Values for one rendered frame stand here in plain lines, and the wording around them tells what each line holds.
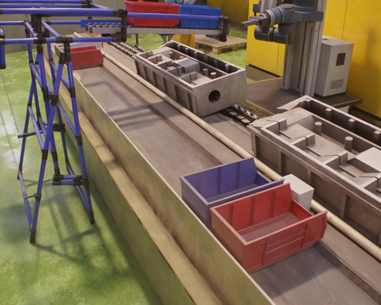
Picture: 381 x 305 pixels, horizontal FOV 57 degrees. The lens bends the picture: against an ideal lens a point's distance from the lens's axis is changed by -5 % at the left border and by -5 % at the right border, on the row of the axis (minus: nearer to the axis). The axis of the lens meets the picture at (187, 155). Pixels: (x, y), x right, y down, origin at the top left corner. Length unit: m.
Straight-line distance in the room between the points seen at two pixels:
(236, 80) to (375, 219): 1.23
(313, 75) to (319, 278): 2.89
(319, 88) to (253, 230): 2.78
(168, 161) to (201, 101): 0.54
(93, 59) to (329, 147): 2.35
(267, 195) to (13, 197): 2.20
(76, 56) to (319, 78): 2.35
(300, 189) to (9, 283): 1.68
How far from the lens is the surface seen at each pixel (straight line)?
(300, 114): 1.73
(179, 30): 2.36
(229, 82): 2.16
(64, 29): 8.41
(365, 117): 4.18
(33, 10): 2.02
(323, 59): 3.85
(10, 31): 8.26
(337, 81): 4.00
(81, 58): 3.32
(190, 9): 2.37
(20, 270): 2.37
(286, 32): 2.58
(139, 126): 2.04
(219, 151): 1.78
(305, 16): 3.35
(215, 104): 2.16
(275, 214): 1.33
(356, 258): 1.29
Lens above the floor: 1.58
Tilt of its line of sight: 29 degrees down
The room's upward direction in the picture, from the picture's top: straight up
